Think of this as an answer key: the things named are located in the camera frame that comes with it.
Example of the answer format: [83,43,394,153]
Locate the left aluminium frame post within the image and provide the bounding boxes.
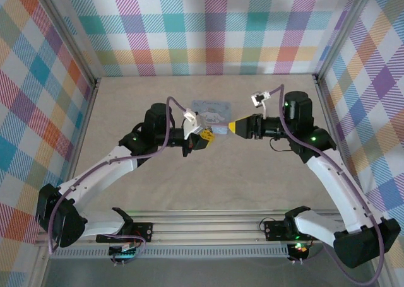
[33,0,102,91]

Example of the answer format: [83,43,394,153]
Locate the right aluminium frame post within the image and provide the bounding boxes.
[312,0,381,85]

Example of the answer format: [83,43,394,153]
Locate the right control circuit board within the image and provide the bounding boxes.
[287,241,313,264]

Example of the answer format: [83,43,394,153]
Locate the grey slotted cable duct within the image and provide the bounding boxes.
[50,244,290,260]

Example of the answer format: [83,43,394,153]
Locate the control circuit board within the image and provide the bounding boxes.
[108,242,141,266]
[287,241,313,264]

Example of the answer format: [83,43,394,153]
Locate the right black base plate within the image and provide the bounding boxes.
[263,220,299,241]

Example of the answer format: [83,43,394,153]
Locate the aluminium side rail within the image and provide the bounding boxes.
[61,78,102,187]
[312,75,359,192]

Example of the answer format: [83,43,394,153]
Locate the aluminium frame post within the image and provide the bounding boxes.
[33,0,102,91]
[312,0,381,85]

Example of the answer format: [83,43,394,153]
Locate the left control circuit board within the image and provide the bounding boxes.
[108,242,141,266]

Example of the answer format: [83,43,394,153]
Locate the right aluminium side rail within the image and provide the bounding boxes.
[312,75,359,192]

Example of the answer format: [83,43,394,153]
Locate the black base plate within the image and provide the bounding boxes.
[263,220,299,241]
[96,222,155,243]

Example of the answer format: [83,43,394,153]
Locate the left aluminium side rail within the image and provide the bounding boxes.
[61,78,102,187]

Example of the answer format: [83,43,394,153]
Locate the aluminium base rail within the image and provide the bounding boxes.
[34,208,345,247]

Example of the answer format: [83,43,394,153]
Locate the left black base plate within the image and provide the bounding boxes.
[96,222,155,243]

